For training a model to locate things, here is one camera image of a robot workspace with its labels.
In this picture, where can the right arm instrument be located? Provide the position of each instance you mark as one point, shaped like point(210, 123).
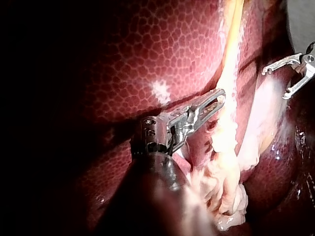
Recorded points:
point(310, 59)

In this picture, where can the left arm instrument jaw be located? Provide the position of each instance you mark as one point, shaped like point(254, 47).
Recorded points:
point(209, 101)

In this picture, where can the left arm instrument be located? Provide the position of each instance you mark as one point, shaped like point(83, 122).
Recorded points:
point(157, 132)

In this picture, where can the right arm instrument jaw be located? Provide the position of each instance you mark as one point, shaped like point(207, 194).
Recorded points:
point(283, 64)
point(299, 83)

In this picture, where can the gallbladder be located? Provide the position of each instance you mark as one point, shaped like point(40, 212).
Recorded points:
point(232, 61)

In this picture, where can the dark left arm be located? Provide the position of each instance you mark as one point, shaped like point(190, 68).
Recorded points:
point(150, 196)

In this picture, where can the pale fatty tissue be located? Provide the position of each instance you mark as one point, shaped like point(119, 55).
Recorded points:
point(221, 186)
point(265, 110)

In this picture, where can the dark red liver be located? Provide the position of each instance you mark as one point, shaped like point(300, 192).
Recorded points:
point(160, 49)

